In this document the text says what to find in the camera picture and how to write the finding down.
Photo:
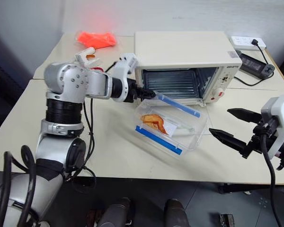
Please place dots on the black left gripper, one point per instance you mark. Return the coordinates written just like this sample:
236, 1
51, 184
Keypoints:
131, 91

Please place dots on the fried chicken wing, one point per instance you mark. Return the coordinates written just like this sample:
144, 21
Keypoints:
155, 120

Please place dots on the cream toaster oven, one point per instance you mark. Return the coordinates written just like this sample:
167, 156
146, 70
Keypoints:
180, 47

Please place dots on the clear blue-clipped food container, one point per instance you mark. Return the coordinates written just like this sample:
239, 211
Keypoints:
191, 132

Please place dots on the dark rounded grey shape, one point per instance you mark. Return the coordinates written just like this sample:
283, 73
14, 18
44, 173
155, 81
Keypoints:
176, 212
114, 214

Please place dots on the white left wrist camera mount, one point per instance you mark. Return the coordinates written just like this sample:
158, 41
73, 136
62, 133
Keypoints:
124, 65

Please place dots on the orange plastic bag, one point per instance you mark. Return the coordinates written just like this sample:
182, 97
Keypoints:
97, 39

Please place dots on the black table frame bar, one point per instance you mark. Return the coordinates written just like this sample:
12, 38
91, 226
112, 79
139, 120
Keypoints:
251, 188

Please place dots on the white plastic clamp tool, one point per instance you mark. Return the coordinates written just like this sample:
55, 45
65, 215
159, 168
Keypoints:
87, 59

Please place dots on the small white paper card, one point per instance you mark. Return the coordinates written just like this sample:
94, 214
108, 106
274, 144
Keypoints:
171, 128

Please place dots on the white power strip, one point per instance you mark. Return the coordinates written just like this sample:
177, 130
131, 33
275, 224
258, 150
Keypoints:
245, 42

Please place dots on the black rectangular device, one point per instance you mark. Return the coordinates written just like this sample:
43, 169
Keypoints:
253, 65

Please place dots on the small dark floor object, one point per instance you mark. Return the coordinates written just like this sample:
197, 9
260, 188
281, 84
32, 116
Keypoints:
227, 220

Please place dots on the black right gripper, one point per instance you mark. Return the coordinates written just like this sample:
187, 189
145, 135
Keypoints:
259, 142

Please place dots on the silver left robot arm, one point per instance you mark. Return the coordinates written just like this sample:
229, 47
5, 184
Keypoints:
68, 80

